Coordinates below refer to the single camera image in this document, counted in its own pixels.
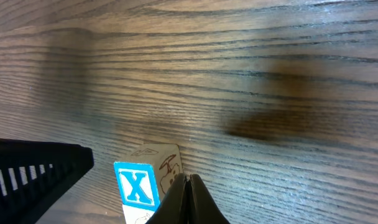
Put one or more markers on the blue letter P block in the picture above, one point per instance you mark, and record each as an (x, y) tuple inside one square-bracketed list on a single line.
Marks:
[(135, 215)]

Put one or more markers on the cream block pencil picture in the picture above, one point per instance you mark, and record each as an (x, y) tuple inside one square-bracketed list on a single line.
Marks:
[(145, 175)]

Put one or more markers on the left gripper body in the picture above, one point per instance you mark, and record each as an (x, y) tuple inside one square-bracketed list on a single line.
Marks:
[(34, 175)]

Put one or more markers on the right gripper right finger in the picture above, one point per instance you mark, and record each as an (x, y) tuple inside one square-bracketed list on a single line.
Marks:
[(202, 207)]

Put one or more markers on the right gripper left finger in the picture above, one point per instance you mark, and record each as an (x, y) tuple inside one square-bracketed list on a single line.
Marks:
[(172, 210)]

